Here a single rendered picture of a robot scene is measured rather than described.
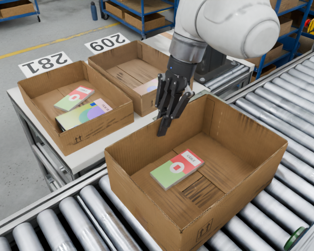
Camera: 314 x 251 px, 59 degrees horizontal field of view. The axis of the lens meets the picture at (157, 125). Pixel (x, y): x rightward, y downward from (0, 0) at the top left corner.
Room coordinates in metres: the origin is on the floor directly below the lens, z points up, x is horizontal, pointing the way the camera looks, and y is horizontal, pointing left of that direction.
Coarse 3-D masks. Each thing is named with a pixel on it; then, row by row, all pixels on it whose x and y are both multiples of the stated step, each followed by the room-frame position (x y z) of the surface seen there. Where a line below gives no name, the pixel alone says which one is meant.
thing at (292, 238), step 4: (300, 228) 0.32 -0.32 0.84; (304, 228) 0.32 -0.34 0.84; (296, 232) 0.31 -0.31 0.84; (300, 232) 0.31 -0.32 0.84; (292, 236) 0.30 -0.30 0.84; (296, 236) 0.30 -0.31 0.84; (288, 240) 0.30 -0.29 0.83; (292, 240) 0.29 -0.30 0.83; (288, 244) 0.29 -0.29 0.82; (284, 248) 0.29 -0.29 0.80; (288, 248) 0.28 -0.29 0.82
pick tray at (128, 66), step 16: (128, 48) 1.25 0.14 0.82; (144, 48) 1.25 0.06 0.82; (96, 64) 1.05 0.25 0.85; (112, 64) 1.18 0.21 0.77; (128, 64) 1.21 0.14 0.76; (144, 64) 1.21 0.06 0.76; (160, 64) 1.16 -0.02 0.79; (112, 80) 0.96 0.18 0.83; (128, 80) 1.07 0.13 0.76; (144, 80) 1.06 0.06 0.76; (192, 80) 1.00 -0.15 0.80; (128, 96) 0.88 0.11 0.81; (144, 96) 0.83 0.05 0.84; (144, 112) 0.83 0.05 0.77
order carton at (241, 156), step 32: (192, 128) 0.70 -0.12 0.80; (224, 128) 0.67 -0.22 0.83; (256, 128) 0.59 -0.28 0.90; (128, 160) 0.53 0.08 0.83; (160, 160) 0.60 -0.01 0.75; (224, 160) 0.59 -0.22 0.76; (256, 160) 0.57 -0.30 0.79; (128, 192) 0.41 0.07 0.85; (160, 192) 0.47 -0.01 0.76; (192, 192) 0.48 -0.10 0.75; (224, 192) 0.47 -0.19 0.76; (256, 192) 0.46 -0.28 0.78; (160, 224) 0.31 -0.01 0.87; (192, 224) 0.29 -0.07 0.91; (224, 224) 0.38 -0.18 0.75
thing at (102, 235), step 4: (80, 200) 0.45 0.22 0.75; (80, 204) 0.46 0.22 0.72; (84, 204) 0.44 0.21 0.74; (84, 208) 0.43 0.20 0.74; (84, 212) 0.44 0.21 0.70; (88, 212) 0.42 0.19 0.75; (88, 216) 0.42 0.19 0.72; (92, 216) 0.40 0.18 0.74; (92, 220) 0.40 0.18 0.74; (92, 224) 0.41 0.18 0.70; (96, 224) 0.38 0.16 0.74; (96, 228) 0.38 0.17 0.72; (100, 228) 0.37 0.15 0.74; (100, 232) 0.36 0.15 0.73; (100, 236) 0.37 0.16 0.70; (104, 236) 0.35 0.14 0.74; (104, 240) 0.35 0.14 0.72; (108, 240) 0.34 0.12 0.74; (108, 244) 0.33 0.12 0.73; (112, 244) 0.33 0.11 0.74; (108, 248) 0.34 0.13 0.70; (112, 248) 0.32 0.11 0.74
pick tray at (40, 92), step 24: (48, 72) 0.99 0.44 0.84; (72, 72) 1.05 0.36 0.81; (96, 72) 0.99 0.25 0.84; (24, 96) 0.86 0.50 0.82; (48, 96) 0.94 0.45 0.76; (96, 96) 0.95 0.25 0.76; (120, 96) 0.86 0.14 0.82; (48, 120) 0.79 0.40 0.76; (96, 120) 0.70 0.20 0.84; (120, 120) 0.75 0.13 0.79; (72, 144) 0.64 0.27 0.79
